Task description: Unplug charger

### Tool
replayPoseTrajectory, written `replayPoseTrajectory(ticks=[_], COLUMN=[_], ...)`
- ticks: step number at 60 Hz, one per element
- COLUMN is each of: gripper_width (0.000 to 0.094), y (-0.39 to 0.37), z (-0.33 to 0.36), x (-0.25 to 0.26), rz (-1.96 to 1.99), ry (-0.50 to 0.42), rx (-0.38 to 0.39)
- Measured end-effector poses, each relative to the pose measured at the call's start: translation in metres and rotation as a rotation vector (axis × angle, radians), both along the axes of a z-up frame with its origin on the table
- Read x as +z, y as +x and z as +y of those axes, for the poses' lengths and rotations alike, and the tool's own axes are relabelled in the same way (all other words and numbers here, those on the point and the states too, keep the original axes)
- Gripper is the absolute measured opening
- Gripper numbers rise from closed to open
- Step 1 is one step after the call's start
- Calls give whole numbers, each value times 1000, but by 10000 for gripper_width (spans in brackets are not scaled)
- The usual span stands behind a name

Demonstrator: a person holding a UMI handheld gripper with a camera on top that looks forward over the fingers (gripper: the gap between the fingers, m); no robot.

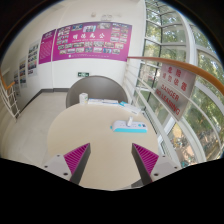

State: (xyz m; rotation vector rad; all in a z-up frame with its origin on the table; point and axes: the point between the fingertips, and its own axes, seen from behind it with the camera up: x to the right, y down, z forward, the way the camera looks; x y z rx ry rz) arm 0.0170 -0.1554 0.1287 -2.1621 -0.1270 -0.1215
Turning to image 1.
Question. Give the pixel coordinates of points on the silver red-lettered warning sign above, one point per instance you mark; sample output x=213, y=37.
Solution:
x=175, y=90

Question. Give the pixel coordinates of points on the large magenta photo poster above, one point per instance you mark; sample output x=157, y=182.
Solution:
x=91, y=41

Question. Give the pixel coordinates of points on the white metal balustrade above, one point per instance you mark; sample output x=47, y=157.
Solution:
x=151, y=116

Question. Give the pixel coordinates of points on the white-framed glass window wall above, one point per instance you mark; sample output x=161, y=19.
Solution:
x=190, y=40

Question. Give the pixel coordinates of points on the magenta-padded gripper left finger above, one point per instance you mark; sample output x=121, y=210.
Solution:
x=77, y=158

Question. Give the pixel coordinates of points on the white and teal power strip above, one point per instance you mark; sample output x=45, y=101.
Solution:
x=136, y=127

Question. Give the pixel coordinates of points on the grey round-backed chair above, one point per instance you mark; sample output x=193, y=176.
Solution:
x=96, y=88

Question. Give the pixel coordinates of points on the white and teal flat box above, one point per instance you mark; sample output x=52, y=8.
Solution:
x=130, y=108

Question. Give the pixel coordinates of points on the white stair railing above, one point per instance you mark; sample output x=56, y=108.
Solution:
x=9, y=98

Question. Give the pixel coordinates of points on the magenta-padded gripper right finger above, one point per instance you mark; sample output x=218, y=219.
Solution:
x=146, y=159

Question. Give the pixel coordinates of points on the white wall photo board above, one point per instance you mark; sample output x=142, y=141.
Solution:
x=22, y=72
x=16, y=82
x=33, y=58

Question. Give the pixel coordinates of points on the orange wooden handrail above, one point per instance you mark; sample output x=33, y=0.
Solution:
x=186, y=66

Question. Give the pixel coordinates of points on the narrow magenta text poster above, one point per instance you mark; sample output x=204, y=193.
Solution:
x=46, y=47

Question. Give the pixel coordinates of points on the green exit sign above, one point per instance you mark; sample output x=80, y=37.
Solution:
x=83, y=74

